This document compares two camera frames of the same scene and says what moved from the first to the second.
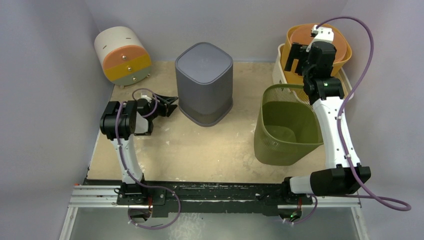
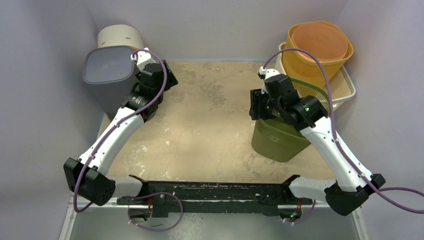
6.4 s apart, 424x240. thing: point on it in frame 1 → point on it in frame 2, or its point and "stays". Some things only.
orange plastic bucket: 302,36 stays
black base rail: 163,196 stays
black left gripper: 166,109 → 170,81
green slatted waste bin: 286,127 stays
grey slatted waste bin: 204,79 → 109,72
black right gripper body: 298,54 → 256,105
